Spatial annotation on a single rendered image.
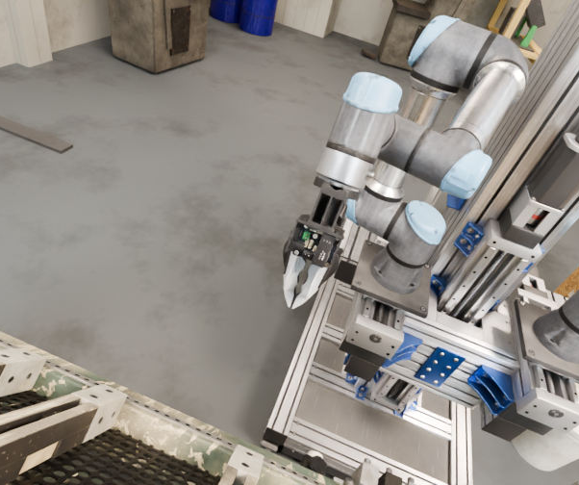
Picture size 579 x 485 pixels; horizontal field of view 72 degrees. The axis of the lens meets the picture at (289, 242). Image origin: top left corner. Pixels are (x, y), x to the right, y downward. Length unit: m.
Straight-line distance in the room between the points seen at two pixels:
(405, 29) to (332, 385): 6.19
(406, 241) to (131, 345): 1.50
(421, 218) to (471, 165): 0.44
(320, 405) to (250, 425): 0.34
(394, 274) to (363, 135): 0.64
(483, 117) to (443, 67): 0.26
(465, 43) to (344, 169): 0.50
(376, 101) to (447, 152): 0.15
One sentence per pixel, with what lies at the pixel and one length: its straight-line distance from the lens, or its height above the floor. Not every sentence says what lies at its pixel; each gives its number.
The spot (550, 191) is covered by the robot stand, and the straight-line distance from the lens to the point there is 1.14.
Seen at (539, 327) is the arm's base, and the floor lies 1.06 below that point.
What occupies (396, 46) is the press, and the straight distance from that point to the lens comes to 7.35.
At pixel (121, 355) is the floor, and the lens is 2.14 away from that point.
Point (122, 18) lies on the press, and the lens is 4.96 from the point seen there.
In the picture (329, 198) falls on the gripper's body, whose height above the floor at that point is 1.50.
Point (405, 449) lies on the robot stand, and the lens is 1.93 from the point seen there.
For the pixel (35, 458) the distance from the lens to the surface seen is 0.77.
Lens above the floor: 1.81
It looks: 40 degrees down
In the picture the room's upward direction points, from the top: 17 degrees clockwise
